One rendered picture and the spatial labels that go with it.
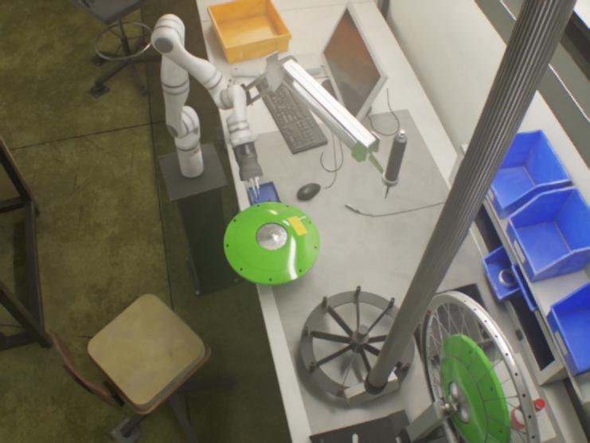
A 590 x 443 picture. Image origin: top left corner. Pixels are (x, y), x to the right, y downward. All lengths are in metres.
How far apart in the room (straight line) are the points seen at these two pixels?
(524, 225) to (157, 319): 1.38
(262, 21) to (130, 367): 1.75
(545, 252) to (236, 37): 1.75
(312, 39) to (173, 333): 1.51
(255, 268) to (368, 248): 0.46
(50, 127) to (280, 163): 2.08
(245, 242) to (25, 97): 2.73
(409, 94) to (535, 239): 1.02
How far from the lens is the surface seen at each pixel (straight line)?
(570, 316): 1.75
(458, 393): 1.37
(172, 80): 1.88
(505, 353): 1.18
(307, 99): 1.75
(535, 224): 1.86
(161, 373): 2.16
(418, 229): 2.11
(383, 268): 1.99
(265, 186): 2.15
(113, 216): 3.31
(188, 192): 2.24
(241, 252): 1.80
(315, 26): 2.87
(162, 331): 2.21
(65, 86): 4.18
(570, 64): 0.95
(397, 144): 1.51
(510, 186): 1.92
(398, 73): 2.66
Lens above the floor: 2.63
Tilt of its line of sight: 56 degrees down
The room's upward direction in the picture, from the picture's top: 1 degrees clockwise
